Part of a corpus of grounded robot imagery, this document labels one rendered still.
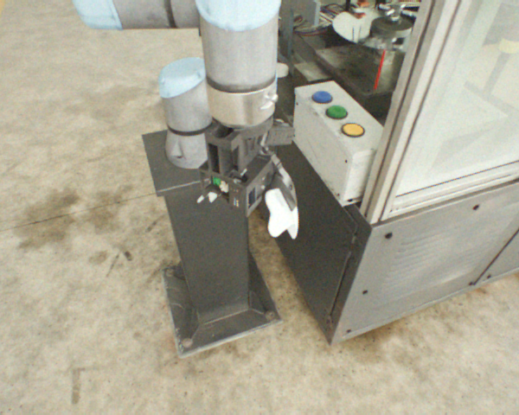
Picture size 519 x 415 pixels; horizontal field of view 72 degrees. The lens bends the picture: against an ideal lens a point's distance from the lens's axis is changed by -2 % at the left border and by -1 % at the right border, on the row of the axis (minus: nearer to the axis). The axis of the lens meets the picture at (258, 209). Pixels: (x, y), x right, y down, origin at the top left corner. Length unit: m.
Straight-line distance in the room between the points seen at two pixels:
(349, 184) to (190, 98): 0.39
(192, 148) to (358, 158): 0.39
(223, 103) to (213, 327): 1.17
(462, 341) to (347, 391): 0.50
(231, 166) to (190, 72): 0.42
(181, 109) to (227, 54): 0.50
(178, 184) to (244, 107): 0.52
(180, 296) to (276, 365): 0.47
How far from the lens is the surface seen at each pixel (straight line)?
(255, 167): 0.45
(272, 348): 1.44
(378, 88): 1.08
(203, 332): 1.47
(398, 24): 1.19
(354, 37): 1.10
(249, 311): 1.49
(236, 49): 0.36
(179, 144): 0.91
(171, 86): 0.83
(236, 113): 0.39
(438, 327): 1.63
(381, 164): 0.74
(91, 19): 0.49
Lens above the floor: 1.33
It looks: 47 degrees down
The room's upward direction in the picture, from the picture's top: straight up
